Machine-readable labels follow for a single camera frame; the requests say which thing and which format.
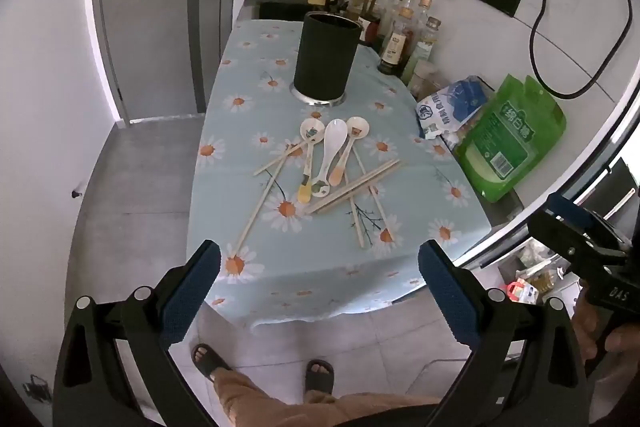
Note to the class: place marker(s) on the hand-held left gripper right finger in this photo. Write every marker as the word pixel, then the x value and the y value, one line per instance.
pixel 450 297

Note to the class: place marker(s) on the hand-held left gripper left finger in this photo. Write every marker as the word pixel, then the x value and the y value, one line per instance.
pixel 187 297

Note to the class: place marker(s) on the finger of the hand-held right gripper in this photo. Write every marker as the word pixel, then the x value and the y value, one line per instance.
pixel 575 212
pixel 575 247

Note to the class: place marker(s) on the bunch of wooden chopsticks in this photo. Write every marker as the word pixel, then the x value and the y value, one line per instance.
pixel 365 181

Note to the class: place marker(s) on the white spoon brown print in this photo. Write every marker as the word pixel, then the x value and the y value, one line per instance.
pixel 356 129

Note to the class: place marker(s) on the plain white ceramic spoon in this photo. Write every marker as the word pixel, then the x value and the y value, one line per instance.
pixel 331 142

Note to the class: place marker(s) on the black cylindrical utensil holder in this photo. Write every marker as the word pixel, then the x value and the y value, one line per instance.
pixel 325 57

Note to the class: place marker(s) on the person's right hand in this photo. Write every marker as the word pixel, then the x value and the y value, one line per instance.
pixel 622 339

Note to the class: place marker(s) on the pile of small packets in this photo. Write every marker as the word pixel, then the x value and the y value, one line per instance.
pixel 525 289

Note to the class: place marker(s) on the green sugar bag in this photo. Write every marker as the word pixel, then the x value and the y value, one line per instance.
pixel 510 142

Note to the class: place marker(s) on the light blue daisy tablecloth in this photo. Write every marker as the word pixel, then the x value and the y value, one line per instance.
pixel 240 187

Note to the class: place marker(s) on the clear bag of dried goods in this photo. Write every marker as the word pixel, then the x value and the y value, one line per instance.
pixel 462 134

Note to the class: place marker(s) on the person's leg tan trousers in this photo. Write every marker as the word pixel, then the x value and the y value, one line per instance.
pixel 280 407

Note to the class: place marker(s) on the blue white salt bag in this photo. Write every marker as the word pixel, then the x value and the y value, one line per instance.
pixel 450 107

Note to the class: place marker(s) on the clear plastic spice jar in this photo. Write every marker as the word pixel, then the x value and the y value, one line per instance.
pixel 425 79

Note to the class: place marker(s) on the row of condiment bottles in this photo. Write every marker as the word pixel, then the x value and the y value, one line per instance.
pixel 395 42

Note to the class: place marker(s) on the grey door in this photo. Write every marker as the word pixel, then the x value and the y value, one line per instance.
pixel 155 17

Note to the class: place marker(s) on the steel kitchen sink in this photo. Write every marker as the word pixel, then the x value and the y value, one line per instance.
pixel 280 4

